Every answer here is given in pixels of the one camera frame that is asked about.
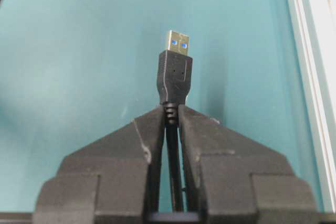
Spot aluminium extrusion frame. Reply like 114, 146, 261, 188
288, 0, 335, 212

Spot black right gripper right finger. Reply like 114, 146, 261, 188
179, 105, 319, 223

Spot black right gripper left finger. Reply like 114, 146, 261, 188
34, 106, 165, 223

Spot black USB cable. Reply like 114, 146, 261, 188
156, 29, 194, 212

